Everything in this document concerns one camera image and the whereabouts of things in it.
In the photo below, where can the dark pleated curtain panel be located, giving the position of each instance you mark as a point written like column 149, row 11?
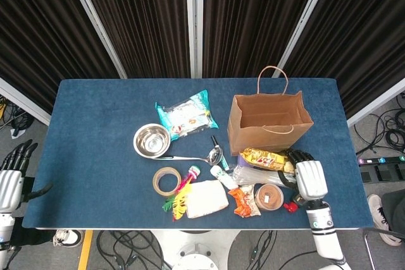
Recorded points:
column 364, row 29
column 142, row 23
column 38, row 29
column 246, row 14

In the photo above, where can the clear tub of rubber bands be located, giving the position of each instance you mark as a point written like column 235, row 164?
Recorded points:
column 269, row 198

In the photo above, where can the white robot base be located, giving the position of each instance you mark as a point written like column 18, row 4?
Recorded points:
column 196, row 251

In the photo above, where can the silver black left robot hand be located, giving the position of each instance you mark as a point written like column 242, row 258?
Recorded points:
column 11, row 187

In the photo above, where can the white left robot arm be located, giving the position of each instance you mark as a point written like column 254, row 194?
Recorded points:
column 4, row 235

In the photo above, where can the clear plastic bag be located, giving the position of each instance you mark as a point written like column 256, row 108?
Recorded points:
column 256, row 176

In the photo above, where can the white Face tissue pack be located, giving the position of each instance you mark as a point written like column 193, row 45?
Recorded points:
column 207, row 198

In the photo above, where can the teal clear snack packet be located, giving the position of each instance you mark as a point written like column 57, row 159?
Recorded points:
column 186, row 115

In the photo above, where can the stainless steel bowl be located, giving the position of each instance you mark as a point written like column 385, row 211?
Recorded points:
column 152, row 142

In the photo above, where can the red plastic clip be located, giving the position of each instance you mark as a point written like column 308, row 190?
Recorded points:
column 289, row 207

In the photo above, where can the purple foam cube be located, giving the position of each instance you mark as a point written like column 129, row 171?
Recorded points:
column 241, row 162

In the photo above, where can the stainless steel ladle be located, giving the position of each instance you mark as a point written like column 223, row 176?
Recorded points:
column 215, row 156

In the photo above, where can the white green tube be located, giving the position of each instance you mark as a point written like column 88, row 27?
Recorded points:
column 221, row 176

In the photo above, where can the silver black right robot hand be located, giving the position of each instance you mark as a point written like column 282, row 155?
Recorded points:
column 311, row 181

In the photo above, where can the white partition frame post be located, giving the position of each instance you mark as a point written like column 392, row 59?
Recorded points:
column 95, row 23
column 303, row 23
column 22, row 99
column 376, row 102
column 194, row 23

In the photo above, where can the white table frame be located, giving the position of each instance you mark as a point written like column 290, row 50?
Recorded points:
column 126, row 229

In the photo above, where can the orange snack packet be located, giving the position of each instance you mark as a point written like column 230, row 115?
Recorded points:
column 242, row 203

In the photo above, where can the green marker with black cap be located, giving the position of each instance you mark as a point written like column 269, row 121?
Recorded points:
column 226, row 164

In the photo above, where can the gold biscuit packet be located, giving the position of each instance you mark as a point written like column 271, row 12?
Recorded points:
column 262, row 159

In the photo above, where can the clear packing tape roll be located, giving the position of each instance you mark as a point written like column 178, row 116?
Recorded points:
column 157, row 184

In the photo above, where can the colourful feather shuttlecock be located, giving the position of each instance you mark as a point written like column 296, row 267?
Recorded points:
column 180, row 203

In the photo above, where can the dark trouser leg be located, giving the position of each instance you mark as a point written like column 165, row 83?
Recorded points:
column 395, row 210

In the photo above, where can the yellow floor tape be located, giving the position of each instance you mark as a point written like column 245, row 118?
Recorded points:
column 85, row 251

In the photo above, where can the blue table cloth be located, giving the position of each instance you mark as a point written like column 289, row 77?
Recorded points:
column 95, row 124

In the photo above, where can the white black sneaker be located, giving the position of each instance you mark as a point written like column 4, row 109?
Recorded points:
column 68, row 238

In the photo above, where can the brown paper bag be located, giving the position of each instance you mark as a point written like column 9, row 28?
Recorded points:
column 253, row 143

